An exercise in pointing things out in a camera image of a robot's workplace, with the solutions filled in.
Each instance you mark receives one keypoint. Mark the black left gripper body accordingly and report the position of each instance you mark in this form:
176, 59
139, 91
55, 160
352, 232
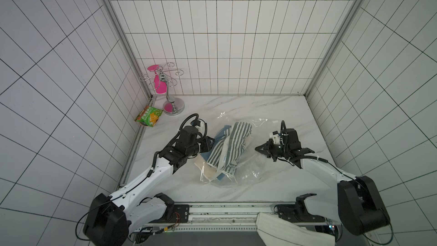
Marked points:
198, 146

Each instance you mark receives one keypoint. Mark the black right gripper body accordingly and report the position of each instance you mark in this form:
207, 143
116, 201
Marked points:
271, 148

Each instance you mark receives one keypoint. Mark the clear plastic vacuum bag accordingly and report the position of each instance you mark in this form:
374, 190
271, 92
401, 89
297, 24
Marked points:
253, 167

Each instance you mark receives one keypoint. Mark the green white striped towel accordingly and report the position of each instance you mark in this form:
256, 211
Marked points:
229, 147

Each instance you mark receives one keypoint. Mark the teal and beige towel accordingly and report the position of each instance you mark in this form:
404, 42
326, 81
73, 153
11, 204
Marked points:
207, 172

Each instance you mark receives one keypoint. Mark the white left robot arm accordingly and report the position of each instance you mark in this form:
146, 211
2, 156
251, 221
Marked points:
112, 219

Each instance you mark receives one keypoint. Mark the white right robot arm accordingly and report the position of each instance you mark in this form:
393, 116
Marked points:
352, 201

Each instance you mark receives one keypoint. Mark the chrome cup holder stand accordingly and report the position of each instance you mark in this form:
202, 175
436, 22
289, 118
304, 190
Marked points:
173, 105

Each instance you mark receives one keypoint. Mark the green snack packet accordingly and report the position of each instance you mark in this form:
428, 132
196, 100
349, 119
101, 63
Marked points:
149, 116

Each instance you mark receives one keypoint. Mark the pink plastic scoop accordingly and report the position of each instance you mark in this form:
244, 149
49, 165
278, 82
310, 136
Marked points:
159, 79

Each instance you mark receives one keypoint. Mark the white striped cloth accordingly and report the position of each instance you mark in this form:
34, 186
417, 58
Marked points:
277, 232

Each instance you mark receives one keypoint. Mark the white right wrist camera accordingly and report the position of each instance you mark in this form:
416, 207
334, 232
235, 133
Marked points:
276, 137

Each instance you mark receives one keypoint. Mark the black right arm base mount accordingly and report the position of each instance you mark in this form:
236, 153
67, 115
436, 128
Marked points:
297, 212

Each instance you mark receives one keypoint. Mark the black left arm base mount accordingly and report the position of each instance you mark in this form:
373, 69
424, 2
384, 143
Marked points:
162, 209

